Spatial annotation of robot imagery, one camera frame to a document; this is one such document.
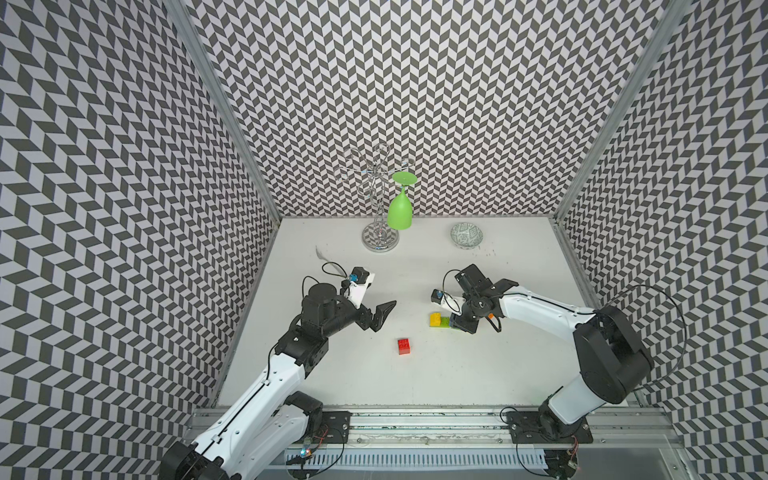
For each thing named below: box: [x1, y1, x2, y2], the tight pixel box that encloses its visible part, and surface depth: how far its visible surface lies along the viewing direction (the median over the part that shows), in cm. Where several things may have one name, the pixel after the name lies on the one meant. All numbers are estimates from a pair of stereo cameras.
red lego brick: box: [397, 338, 411, 355], surface depth 85 cm
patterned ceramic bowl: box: [450, 222, 484, 250], surface depth 111 cm
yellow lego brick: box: [429, 312, 441, 327], surface depth 90 cm
